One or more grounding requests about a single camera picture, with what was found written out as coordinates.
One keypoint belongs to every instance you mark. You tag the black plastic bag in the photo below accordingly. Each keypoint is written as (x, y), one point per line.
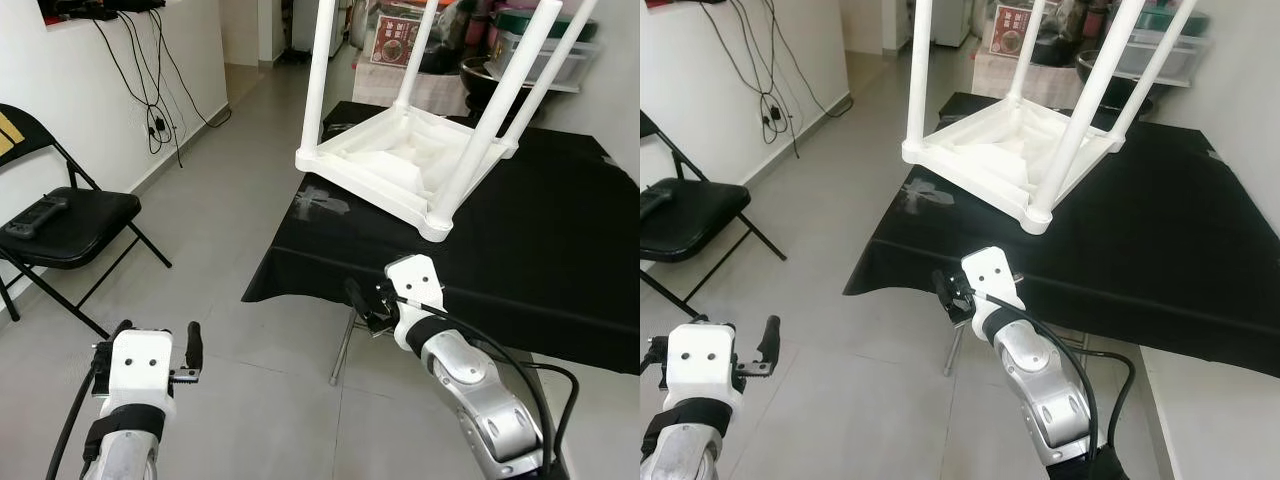
(445, 50)
(1060, 40)

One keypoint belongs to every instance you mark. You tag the black tablecloth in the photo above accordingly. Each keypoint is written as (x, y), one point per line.
(1150, 260)
(540, 260)

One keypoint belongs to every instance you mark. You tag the dark shiny tape patch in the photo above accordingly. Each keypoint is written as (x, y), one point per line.
(322, 202)
(925, 193)

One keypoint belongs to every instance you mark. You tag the red printed carton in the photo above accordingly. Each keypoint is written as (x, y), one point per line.
(1010, 30)
(393, 40)

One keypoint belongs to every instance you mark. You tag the pale low cabinet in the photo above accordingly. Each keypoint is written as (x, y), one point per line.
(375, 90)
(995, 80)

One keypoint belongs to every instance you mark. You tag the black round basin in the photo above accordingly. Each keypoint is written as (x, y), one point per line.
(1090, 72)
(480, 80)

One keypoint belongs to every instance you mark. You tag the green pot lid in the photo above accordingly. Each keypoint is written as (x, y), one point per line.
(1165, 18)
(520, 20)

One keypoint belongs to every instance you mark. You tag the white plastic children table top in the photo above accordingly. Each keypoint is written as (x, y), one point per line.
(985, 160)
(380, 165)

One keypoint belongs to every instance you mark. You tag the black handheld controller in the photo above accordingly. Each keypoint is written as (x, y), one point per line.
(655, 200)
(35, 217)

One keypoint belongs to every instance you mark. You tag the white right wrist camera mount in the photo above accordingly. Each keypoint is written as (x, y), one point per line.
(415, 285)
(992, 275)

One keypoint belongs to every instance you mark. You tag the black wall mounted screen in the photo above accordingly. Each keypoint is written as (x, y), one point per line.
(100, 8)

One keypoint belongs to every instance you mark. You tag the black folding chair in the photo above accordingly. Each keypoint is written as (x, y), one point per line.
(85, 225)
(695, 215)

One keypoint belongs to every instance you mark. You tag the white rolling cabinet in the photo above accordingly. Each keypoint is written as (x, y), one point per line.
(950, 20)
(305, 25)

